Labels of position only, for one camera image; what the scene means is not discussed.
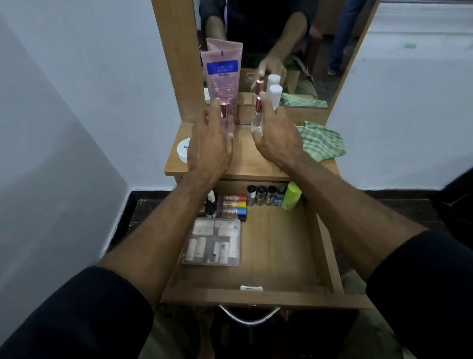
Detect person's right hand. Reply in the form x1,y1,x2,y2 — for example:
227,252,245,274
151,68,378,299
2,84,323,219
252,92,304,172

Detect person's left hand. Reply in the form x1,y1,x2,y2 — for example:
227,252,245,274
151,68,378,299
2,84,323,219
187,97,234,182

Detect white nail polish remover jar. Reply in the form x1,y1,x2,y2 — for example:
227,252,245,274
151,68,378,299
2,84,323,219
176,137,192,163

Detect slim clear perfume bottle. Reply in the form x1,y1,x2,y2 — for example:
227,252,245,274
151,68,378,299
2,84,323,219
251,96,265,135

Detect pink perfume bottle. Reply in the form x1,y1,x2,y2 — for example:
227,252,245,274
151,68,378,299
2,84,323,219
220,102,236,138

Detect pink spray bottle white cap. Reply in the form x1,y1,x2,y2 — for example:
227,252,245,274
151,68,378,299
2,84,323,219
269,84,284,111

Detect green striped cloth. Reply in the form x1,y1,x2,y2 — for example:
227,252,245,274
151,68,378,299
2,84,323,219
297,121,347,163

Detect lime green bottle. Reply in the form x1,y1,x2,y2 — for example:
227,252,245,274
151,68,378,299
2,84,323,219
281,181,303,212

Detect pink cosmetic lotion tube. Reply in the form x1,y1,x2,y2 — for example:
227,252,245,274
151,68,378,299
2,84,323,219
201,49,243,119

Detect clear plastic compartment box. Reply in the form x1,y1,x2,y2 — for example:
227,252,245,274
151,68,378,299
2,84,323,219
182,217,241,267

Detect wooden drawer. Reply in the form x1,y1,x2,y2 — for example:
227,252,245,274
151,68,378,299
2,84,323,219
161,179,374,310

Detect person's right forearm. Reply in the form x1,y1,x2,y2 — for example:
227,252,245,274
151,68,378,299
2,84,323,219
286,155,429,282

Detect person's left forearm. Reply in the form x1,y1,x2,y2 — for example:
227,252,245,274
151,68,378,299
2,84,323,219
98,174,219,308

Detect person's left foot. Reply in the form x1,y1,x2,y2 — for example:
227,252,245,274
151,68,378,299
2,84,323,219
196,307,215,359

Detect person's olive green trousers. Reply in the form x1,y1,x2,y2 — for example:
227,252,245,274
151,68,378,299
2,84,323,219
138,270,416,359

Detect person's black right sleeve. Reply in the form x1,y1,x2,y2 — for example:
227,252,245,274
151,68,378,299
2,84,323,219
366,231,473,359

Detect person's black sleeve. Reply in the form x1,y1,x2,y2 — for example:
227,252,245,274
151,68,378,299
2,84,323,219
0,266,155,359
366,231,473,359

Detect person's black left sleeve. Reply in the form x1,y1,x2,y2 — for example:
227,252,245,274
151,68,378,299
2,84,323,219
0,266,155,359

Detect wooden dressing table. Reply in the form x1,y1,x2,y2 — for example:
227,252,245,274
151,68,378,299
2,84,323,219
151,0,381,193

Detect dressing table mirror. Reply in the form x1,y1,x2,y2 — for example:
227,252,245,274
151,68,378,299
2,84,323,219
192,0,377,108

